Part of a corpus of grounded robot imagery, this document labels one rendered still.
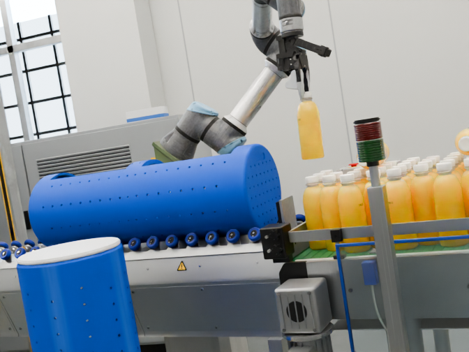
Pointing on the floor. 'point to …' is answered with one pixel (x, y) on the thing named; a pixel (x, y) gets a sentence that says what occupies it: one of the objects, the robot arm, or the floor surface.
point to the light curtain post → (10, 188)
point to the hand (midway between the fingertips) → (305, 94)
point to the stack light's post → (388, 268)
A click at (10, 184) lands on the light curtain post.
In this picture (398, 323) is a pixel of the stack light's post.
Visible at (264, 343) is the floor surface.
